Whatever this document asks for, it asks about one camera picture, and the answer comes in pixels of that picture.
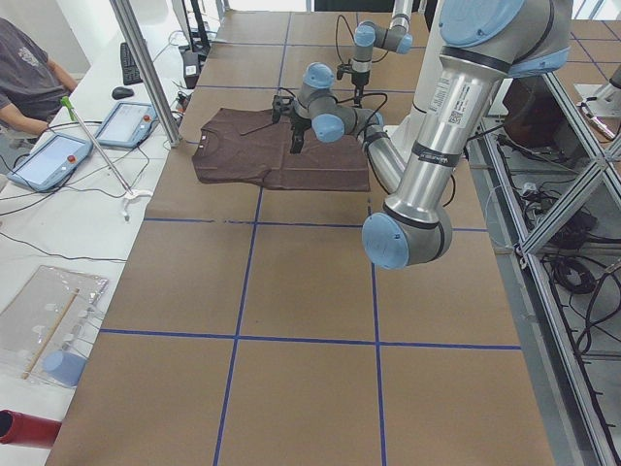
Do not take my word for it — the red cylinder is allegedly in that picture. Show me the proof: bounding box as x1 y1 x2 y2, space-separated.
1 410 62 449

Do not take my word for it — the brown paper table cover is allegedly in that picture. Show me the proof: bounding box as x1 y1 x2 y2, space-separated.
49 11 553 465

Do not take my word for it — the aluminium frame side rack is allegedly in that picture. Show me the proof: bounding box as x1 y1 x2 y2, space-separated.
465 18 621 466

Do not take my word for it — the black keyboard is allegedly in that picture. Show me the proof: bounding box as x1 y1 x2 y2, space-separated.
119 42 143 85

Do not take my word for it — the dark brown t-shirt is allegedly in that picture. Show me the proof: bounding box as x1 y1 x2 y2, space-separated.
192 108 370 192

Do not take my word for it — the plastic sleeve with cardboard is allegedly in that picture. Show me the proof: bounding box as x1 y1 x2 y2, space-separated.
1 266 109 379

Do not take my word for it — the reacher grabber tool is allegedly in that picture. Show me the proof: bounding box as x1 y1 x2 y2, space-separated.
60 96 153 222

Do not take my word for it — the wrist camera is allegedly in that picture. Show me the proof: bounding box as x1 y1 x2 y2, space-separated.
272 94 295 124
337 63 353 81

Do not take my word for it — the near teach pendant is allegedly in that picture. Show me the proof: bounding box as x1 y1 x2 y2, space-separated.
7 134 93 192

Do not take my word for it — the blue plastic cup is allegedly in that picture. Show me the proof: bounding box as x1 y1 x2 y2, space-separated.
43 350 87 387

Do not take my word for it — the black computer mouse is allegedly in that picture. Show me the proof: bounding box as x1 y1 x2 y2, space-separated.
112 86 135 100

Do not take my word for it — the far teach pendant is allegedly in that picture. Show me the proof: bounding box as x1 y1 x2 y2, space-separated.
95 101 157 149

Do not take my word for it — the seated person grey shirt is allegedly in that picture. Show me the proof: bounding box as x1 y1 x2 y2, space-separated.
1 18 78 136

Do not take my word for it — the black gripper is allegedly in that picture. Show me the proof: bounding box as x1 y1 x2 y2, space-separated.
351 72 369 108
289 112 311 154

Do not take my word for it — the teach pendant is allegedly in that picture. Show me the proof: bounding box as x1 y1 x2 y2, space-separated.
7 134 93 192
95 101 157 149

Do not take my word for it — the aluminium frame post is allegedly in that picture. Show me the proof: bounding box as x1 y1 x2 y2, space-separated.
110 0 181 148

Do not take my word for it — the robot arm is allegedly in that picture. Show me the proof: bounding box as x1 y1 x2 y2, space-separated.
287 1 572 269
350 0 413 107

